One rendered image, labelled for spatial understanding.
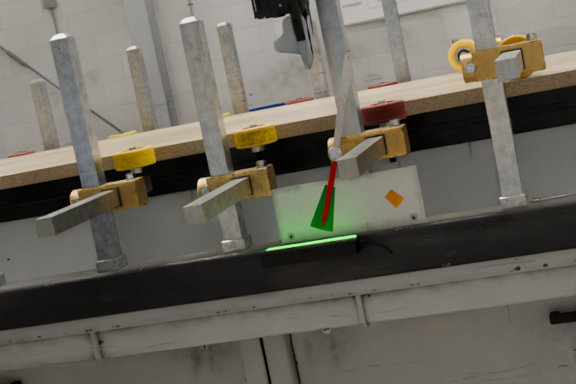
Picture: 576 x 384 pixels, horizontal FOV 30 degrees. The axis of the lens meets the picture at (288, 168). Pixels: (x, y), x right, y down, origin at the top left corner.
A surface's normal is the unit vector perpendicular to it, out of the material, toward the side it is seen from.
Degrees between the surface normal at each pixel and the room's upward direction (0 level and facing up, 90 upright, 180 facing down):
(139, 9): 90
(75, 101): 90
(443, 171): 90
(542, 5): 90
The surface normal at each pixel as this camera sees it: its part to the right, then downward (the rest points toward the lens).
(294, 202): -0.23, 0.15
